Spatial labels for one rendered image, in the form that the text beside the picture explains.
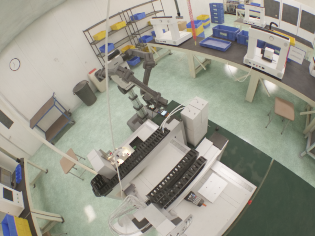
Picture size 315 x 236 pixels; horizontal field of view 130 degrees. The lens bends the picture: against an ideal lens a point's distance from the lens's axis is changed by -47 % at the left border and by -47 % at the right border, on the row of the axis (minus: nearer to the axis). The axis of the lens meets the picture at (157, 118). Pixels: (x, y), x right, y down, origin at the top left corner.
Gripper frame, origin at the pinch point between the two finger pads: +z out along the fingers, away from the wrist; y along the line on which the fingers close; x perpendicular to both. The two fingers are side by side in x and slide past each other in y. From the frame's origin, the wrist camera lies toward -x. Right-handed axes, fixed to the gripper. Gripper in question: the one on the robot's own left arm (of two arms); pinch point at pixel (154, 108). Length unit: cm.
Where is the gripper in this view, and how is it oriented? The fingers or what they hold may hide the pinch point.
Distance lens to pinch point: 161.6
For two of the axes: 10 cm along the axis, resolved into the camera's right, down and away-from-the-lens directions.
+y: 6.1, -7.1, 3.5
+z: 6.0, 7.0, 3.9
